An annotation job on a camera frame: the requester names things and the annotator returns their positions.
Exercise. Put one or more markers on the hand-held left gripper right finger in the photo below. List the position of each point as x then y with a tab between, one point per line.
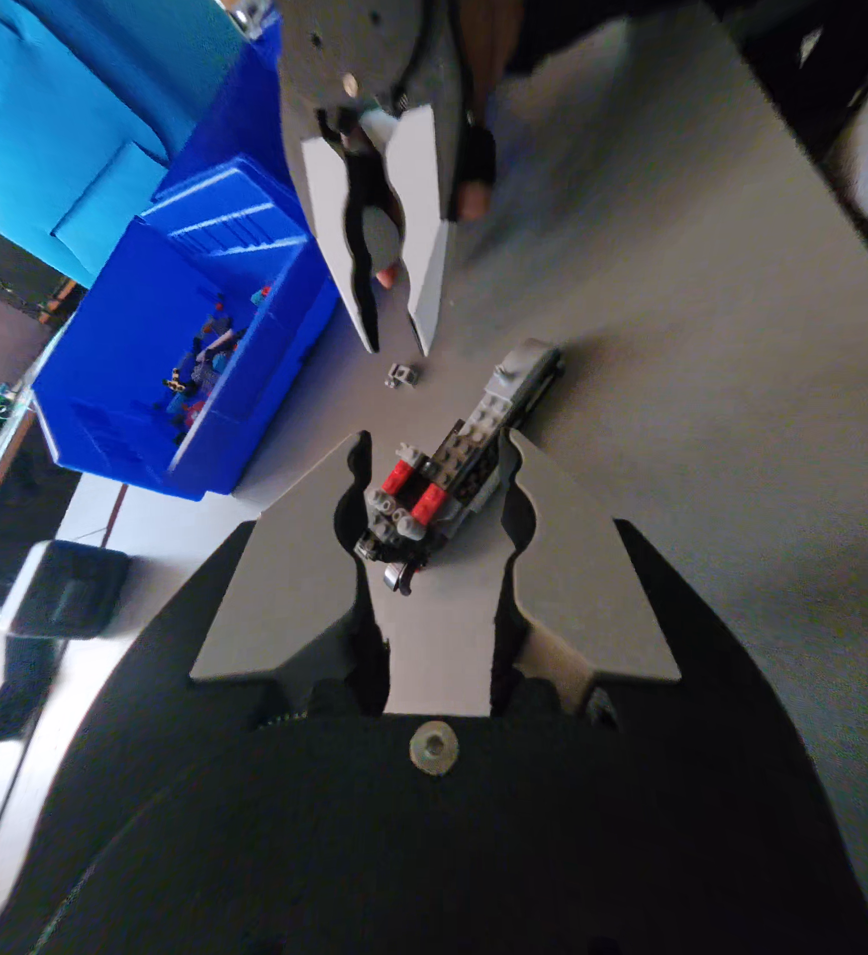
583	589

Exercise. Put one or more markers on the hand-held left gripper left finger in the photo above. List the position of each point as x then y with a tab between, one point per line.
284	582

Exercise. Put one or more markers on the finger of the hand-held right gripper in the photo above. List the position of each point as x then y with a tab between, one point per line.
422	186
325	201

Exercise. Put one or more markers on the grey red toy brick spaceship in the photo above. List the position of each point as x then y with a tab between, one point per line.
471	448

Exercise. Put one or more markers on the small grey toy brick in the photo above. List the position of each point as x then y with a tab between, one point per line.
402	375

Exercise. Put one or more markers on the grey desk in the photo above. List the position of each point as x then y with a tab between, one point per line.
702	485

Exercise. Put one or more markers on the person's right hand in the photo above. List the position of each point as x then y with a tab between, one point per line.
475	203

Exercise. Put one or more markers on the blue plastic bin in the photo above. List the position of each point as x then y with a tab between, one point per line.
232	104
120	351

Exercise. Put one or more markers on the small black cube case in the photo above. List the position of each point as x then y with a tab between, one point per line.
68	589

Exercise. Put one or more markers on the pile of loose toy bricks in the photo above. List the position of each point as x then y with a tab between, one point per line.
195	380

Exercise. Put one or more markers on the blue felt bag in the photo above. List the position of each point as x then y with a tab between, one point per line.
68	112

